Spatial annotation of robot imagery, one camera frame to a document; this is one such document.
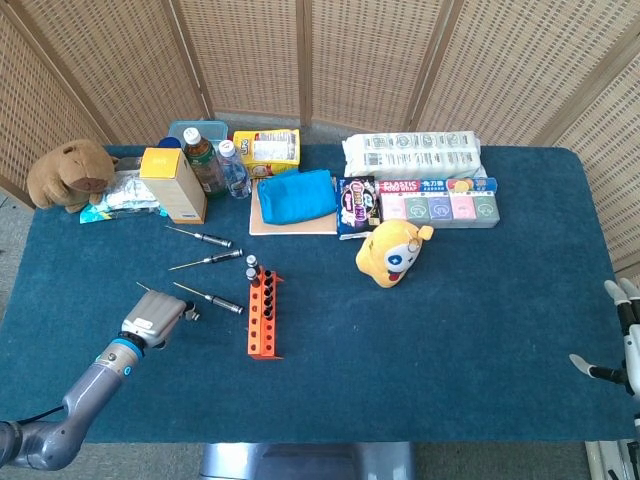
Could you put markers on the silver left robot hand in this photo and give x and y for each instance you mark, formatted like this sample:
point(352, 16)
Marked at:
point(152, 317)

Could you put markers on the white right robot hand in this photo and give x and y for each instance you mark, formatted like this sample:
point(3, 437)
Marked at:
point(632, 350)

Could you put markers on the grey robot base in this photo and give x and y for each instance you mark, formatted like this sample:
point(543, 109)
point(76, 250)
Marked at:
point(300, 462)

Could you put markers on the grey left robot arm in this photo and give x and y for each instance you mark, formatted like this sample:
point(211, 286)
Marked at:
point(90, 390)

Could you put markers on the dark grey precision screwdriver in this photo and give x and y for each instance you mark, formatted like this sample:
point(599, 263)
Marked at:
point(215, 241)

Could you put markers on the orange tool rack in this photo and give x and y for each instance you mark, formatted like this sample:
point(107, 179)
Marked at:
point(255, 340)

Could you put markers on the tall yellow carton box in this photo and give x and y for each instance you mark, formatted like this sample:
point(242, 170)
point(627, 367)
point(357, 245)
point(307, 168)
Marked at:
point(175, 195)

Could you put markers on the silver foil wipes pack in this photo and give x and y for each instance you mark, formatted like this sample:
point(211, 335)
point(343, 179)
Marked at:
point(125, 195)

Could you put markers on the green tea bottle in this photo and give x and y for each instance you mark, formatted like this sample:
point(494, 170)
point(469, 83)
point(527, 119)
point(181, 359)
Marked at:
point(205, 165)

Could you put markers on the clear water bottle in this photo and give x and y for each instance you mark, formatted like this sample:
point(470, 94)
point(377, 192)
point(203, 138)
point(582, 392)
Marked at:
point(235, 175)

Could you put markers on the brown capybara plush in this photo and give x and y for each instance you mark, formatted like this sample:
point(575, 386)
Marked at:
point(65, 175)

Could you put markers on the beige flat board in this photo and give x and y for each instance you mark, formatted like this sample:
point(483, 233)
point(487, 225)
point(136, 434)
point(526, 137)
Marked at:
point(295, 229)

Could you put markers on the blue round lid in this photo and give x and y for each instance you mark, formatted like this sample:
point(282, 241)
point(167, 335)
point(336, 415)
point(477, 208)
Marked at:
point(169, 142)

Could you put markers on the blue folded cloth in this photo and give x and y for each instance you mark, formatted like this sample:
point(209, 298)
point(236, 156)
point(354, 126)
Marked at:
point(295, 197)

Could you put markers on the blue plastic container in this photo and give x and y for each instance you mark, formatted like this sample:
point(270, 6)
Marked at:
point(215, 131)

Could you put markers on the yellow snack bag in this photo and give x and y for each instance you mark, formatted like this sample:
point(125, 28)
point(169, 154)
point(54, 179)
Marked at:
point(270, 150)

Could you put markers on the blue felt table cover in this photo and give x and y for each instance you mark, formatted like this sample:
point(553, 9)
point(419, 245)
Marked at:
point(400, 350)

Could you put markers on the dark blue printed packet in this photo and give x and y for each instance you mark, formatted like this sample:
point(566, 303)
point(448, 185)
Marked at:
point(357, 205)

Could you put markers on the colourful plastic case set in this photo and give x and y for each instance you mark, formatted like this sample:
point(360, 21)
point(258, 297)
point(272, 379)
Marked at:
point(440, 210)

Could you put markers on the yellow plush toy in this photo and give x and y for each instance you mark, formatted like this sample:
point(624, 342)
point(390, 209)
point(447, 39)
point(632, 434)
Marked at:
point(385, 250)

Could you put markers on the plastic food wrap box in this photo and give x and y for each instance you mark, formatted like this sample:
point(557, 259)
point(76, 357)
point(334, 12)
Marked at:
point(400, 186)

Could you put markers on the white paper roll pack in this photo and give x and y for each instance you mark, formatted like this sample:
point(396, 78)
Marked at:
point(410, 155)

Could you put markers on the wicker folding screen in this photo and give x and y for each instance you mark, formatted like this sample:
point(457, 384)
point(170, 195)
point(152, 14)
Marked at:
point(350, 60)

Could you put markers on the white metal frame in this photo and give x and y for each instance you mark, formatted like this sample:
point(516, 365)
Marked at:
point(600, 460)

